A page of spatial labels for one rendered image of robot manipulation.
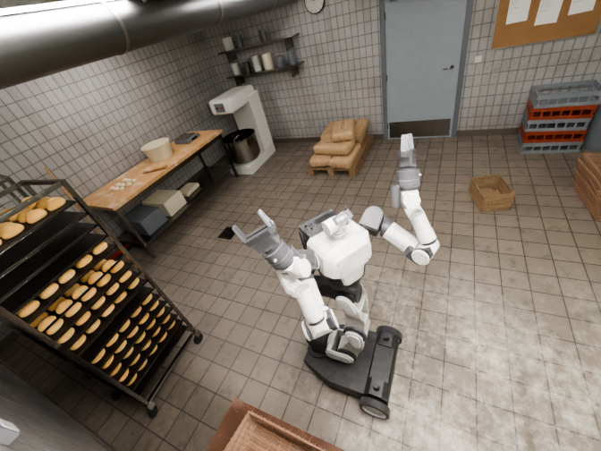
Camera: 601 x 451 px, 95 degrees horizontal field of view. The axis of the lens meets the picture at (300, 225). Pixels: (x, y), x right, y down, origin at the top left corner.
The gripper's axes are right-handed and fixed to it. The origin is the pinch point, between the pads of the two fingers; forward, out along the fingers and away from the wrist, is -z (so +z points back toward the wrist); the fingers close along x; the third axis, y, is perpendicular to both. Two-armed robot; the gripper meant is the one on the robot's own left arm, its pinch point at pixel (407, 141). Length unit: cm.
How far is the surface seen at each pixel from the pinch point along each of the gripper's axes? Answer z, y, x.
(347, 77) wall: -106, 172, -358
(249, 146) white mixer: -19, 325, -258
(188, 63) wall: -174, 423, -245
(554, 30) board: -97, -88, -374
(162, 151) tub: -26, 370, -122
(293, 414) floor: 179, 82, 7
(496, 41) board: -101, -32, -369
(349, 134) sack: -13, 147, -288
